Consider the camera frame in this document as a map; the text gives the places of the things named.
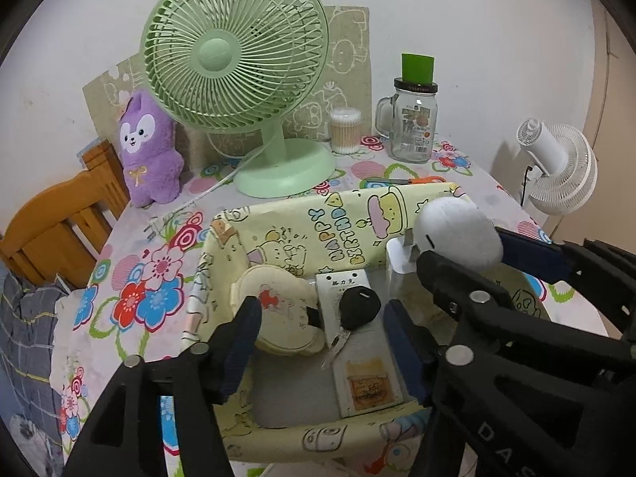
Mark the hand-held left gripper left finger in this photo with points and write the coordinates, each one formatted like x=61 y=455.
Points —
x=241 y=353

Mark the white box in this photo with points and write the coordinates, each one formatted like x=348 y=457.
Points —
x=362 y=362

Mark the floral tablecloth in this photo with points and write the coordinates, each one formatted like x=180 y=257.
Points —
x=149 y=268

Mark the white charger adapter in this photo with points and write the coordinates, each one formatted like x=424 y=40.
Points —
x=397 y=258

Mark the green plastic cup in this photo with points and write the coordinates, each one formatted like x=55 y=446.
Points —
x=417 y=67

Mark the beige cartoon printed board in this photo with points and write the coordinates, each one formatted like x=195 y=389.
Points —
x=348 y=59

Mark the grey plaid cloth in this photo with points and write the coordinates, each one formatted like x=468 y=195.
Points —
x=25 y=357

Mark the beige door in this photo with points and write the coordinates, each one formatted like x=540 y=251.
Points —
x=616 y=109

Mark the black car key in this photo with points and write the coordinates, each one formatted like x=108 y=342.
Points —
x=360 y=308

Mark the green desk fan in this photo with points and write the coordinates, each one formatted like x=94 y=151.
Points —
x=213 y=54

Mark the wooden chair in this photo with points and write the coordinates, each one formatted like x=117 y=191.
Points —
x=44 y=213

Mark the white circulator fan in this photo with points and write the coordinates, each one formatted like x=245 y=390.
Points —
x=561 y=169

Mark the white round puff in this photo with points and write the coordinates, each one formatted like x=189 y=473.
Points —
x=457 y=228

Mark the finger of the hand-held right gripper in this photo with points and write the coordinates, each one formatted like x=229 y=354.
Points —
x=457 y=278
x=531 y=253

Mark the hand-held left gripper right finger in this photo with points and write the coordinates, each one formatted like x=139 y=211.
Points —
x=405 y=353

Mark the yellow cartoon fabric storage box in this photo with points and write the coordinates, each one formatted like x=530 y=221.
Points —
x=298 y=238

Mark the clear cotton swab container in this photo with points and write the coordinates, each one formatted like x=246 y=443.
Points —
x=345 y=131

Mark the round cream pouch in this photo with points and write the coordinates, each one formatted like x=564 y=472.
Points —
x=278 y=308

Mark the purple plush toy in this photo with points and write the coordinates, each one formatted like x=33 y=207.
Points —
x=146 y=159

